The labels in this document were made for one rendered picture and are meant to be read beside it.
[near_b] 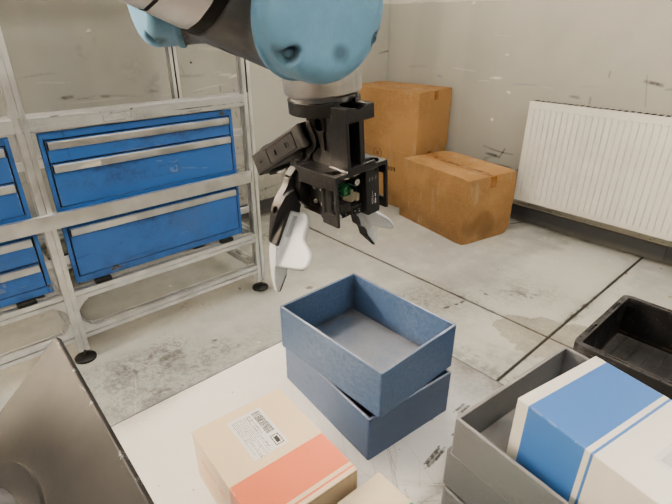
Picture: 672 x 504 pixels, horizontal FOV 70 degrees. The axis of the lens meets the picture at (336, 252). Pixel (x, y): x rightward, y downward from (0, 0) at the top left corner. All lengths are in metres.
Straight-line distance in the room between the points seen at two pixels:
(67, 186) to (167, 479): 1.38
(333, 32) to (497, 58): 3.15
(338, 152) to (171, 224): 1.65
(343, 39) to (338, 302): 0.55
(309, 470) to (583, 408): 0.28
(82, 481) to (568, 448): 0.38
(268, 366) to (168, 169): 1.33
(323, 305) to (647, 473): 0.47
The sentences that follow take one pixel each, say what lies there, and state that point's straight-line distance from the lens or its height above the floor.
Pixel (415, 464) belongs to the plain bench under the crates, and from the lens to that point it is 0.67.
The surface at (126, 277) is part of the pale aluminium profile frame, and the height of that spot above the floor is 0.30.
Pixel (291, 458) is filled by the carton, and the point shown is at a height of 0.77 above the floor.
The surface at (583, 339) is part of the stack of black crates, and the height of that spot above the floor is 0.59.
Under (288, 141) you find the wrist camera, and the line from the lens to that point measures 0.50.
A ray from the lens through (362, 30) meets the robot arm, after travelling 0.28.
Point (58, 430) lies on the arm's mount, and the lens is 0.46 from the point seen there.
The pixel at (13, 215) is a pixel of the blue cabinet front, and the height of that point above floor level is 0.63.
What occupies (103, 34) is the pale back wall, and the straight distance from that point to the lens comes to 2.79.
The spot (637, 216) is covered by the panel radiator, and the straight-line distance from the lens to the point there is 3.05.
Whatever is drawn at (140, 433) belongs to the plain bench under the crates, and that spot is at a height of 0.70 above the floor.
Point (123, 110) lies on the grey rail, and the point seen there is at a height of 0.92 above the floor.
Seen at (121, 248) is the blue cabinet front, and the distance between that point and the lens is 2.03.
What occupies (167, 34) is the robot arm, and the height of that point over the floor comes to 1.20.
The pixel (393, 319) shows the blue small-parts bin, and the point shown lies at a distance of 0.74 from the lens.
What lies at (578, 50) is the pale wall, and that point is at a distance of 3.18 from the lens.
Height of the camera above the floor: 1.21
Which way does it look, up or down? 26 degrees down
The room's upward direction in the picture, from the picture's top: straight up
